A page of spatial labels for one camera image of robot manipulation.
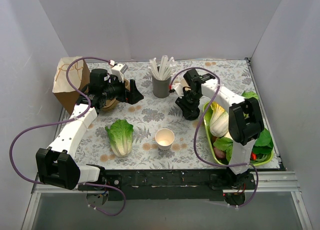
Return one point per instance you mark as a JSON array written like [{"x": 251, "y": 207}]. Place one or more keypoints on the grey straw holder cup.
[{"x": 161, "y": 87}]

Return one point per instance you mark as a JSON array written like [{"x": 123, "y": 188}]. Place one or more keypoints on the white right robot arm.
[{"x": 245, "y": 122}]

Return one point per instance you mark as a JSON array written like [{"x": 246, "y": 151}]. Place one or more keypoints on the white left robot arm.
[{"x": 55, "y": 164}]

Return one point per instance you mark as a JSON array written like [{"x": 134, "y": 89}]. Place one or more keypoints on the green napa cabbage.
[{"x": 120, "y": 134}]

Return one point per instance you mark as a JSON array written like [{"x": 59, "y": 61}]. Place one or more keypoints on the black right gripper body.
[{"x": 188, "y": 103}]

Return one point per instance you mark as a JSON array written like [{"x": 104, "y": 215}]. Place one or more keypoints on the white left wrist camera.
[{"x": 119, "y": 70}]

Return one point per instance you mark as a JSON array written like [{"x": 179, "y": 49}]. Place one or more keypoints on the white paper coffee cup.
[{"x": 164, "y": 138}]

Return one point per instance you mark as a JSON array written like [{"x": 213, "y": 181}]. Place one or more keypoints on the brown pulp cup carrier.
[{"x": 111, "y": 104}]

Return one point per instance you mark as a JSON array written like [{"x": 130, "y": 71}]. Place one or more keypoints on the white wrapped straw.
[
  {"x": 163, "y": 65},
  {"x": 168, "y": 68},
  {"x": 153, "y": 68}
]

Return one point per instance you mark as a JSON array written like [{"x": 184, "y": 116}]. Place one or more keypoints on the purple red onion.
[{"x": 219, "y": 154}]

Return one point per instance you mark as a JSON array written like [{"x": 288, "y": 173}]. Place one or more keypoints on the green leafy vegetable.
[{"x": 222, "y": 142}]

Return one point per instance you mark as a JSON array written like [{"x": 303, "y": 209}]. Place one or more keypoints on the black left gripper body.
[{"x": 127, "y": 91}]

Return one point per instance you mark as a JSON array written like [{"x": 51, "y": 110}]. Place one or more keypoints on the green vegetable tray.
[{"x": 262, "y": 151}]

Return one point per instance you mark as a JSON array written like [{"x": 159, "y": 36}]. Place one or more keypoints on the yellow napa cabbage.
[{"x": 219, "y": 122}]

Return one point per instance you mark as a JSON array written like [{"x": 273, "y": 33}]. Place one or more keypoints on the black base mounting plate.
[{"x": 170, "y": 184}]

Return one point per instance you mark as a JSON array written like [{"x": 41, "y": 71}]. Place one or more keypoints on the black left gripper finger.
[
  {"x": 133, "y": 97},
  {"x": 133, "y": 87}
]

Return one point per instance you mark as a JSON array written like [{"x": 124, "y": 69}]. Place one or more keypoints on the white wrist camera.
[
  {"x": 119, "y": 70},
  {"x": 177, "y": 88}
]

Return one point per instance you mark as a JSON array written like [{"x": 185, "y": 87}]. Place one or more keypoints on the stack of paper cups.
[{"x": 184, "y": 84}]

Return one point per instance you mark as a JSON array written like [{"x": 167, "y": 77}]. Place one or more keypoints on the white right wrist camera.
[{"x": 177, "y": 88}]

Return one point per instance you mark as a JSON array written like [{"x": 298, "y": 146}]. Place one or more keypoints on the floral table mat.
[{"x": 190, "y": 149}]

